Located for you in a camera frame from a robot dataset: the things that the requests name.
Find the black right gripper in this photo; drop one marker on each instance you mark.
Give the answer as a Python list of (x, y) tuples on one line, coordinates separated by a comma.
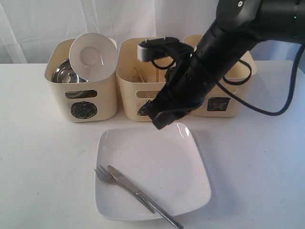
[(197, 73)]

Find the white square plate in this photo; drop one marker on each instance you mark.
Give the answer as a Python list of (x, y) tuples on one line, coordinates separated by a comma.
[(165, 164)]

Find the stainless steel table knife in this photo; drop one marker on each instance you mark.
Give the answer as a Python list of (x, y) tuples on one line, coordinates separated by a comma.
[(127, 184)]

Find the stainless steel fork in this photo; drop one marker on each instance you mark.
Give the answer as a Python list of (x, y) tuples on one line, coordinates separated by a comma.
[(104, 176)]

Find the white plastic bowl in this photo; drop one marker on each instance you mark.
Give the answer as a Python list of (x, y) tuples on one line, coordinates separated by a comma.
[(93, 57)]

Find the stainless steel bowl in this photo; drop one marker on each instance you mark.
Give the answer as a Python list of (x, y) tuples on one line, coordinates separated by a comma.
[(65, 74)]

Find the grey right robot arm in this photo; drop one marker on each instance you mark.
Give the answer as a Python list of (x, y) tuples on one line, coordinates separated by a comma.
[(238, 27)]

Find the cream bin with triangle mark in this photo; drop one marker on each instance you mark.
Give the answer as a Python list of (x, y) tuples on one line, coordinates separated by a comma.
[(131, 91)]

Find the cream bin with square mark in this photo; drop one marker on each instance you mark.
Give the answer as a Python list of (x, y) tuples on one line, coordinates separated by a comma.
[(217, 103)]

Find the cream bin with circle mark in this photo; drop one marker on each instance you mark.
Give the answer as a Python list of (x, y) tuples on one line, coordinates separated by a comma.
[(101, 107)]

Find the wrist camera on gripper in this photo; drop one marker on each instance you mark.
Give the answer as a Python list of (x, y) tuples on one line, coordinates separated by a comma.
[(154, 49)]

